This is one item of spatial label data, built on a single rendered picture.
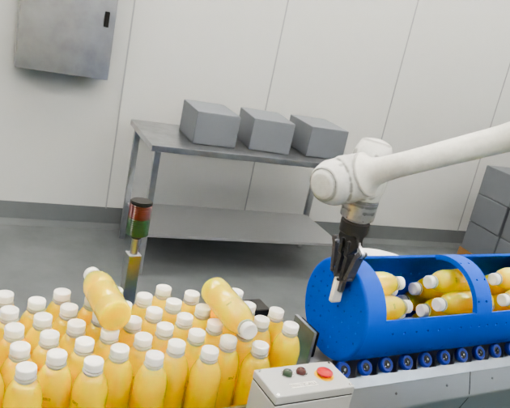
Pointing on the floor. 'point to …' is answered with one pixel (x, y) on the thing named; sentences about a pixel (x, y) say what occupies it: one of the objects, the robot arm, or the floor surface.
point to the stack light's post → (131, 269)
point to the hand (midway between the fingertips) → (337, 289)
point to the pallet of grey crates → (499, 214)
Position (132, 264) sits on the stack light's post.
